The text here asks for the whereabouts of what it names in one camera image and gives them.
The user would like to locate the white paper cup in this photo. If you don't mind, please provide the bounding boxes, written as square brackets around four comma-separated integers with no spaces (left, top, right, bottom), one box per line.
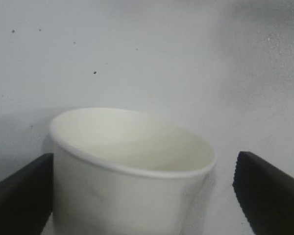
[49,107,217,235]

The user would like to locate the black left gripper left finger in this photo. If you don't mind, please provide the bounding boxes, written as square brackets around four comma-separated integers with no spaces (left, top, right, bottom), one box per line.
[0,153,54,235]

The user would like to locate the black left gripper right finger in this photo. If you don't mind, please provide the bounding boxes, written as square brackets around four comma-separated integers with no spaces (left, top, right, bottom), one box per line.
[232,150,294,235]

